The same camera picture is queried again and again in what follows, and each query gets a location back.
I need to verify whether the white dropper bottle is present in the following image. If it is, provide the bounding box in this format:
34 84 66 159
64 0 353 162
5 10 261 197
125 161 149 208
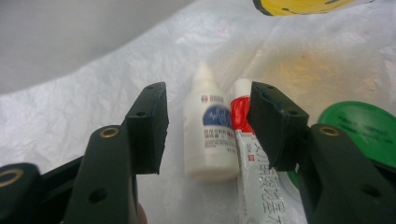
182 60 241 184

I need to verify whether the red and white tube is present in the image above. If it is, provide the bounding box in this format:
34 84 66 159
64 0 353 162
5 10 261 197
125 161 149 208
229 77 309 224

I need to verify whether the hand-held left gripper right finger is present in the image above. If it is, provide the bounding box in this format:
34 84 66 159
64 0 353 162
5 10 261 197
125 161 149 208
247 81 396 224

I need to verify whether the green lidded small jar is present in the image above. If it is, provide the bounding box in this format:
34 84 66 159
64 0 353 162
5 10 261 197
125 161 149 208
286 100 396 189

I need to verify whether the clear smiley plastic bag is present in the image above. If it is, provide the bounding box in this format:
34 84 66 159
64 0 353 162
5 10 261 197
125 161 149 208
0 0 396 224

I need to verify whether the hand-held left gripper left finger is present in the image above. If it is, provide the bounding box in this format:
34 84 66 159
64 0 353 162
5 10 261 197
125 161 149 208
63 81 171 224

